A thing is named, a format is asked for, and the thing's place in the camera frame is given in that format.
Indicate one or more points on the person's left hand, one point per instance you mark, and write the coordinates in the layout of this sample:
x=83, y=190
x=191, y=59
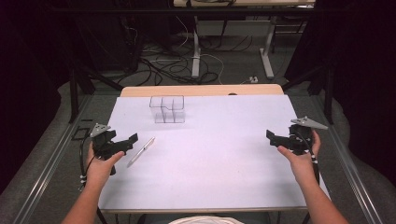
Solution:
x=101, y=168

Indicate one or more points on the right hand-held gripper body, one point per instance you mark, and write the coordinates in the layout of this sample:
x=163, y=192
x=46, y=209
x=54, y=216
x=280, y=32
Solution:
x=301, y=137

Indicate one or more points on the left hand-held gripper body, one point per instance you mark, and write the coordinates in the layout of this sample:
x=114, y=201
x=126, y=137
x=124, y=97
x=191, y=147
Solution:
x=104, y=144

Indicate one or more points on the black metal stand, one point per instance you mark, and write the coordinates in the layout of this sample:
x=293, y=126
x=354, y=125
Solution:
x=74, y=93
x=328, y=90

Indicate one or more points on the white desk with metal legs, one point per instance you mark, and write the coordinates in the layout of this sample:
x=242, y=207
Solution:
x=196, y=46

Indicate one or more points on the clear acrylic organizer box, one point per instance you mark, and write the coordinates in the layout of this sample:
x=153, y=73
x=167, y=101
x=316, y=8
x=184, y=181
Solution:
x=168, y=109

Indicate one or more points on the person's white clothing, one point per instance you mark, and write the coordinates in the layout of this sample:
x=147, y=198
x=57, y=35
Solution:
x=206, y=220

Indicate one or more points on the white plug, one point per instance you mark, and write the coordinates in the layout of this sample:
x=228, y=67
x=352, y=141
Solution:
x=253, y=79

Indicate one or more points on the person's right hand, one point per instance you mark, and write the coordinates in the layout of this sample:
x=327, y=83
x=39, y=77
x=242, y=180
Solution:
x=300, y=165

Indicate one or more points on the aluminium rail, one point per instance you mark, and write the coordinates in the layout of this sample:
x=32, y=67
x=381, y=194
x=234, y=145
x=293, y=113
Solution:
x=46, y=174
x=351, y=174

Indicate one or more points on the black curtain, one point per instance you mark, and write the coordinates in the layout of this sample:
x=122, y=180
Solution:
x=31, y=77
x=364, y=77

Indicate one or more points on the silver pen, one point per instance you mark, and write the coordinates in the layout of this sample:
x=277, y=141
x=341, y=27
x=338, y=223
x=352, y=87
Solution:
x=141, y=151

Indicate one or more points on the white table cover sheet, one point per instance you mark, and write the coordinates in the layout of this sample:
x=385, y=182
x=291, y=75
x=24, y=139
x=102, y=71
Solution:
x=202, y=161

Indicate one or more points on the black flat frame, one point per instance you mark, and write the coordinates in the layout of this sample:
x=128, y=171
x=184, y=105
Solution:
x=80, y=133

